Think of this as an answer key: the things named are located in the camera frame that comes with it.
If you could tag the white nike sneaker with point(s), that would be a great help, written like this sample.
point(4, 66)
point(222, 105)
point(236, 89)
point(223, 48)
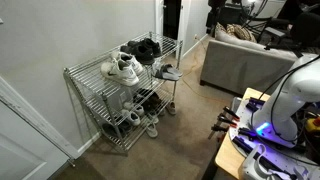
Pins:
point(133, 63)
point(121, 75)

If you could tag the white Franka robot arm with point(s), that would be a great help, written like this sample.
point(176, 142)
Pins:
point(290, 100)

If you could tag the small dark shoe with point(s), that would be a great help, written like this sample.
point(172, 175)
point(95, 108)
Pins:
point(144, 102)
point(153, 96)

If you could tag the dark brown shoe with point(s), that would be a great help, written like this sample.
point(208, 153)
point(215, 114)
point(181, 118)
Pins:
point(125, 126)
point(113, 129)

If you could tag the white door beside rack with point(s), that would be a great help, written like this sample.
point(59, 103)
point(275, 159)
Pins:
point(20, 143)

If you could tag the grey slide sandal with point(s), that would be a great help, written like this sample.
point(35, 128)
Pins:
point(165, 75)
point(173, 70)

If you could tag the light grey sneaker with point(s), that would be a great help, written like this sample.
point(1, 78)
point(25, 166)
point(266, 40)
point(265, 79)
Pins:
point(171, 108)

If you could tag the small white sneaker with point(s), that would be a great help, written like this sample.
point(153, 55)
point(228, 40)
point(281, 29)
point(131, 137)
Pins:
point(138, 109)
point(133, 117)

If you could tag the grey sneaker orange lining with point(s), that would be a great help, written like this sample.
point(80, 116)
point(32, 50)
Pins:
point(151, 130)

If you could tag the black sneaker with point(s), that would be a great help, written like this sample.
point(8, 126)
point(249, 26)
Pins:
point(151, 45)
point(143, 53)

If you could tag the black orange clamp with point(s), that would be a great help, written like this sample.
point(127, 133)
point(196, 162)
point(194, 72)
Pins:
point(231, 113)
point(220, 128)
point(227, 120)

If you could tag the grey sofa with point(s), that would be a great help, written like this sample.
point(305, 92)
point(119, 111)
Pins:
point(240, 63)

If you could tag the patterned throw pillow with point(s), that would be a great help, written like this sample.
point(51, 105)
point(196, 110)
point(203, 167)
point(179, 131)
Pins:
point(243, 33)
point(220, 29)

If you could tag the dark cabinet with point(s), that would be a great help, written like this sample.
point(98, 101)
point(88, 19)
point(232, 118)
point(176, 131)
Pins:
point(230, 15)

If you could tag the yellow emergency stop button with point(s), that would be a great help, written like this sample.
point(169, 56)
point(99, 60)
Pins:
point(313, 125)

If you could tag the black office chair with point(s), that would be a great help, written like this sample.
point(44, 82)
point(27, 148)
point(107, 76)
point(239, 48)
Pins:
point(308, 30)

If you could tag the black aluminium rail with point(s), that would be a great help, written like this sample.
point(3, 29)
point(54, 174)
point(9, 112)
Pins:
point(255, 103)
point(248, 150)

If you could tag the round metal base plate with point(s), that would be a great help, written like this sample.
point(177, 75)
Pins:
point(286, 156)

